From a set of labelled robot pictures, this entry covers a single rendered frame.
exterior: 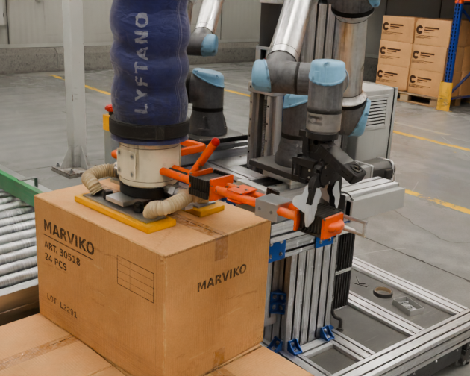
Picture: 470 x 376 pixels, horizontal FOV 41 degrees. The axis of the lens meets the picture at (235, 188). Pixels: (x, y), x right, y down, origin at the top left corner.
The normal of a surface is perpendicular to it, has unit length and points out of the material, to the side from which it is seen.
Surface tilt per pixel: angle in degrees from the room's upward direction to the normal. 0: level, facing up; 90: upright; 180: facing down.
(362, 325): 0
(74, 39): 90
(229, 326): 90
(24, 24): 90
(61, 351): 0
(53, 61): 90
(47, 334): 0
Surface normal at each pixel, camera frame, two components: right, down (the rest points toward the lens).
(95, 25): 0.62, 0.26
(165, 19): 0.50, 0.07
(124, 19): -0.37, 0.09
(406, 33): -0.77, 0.18
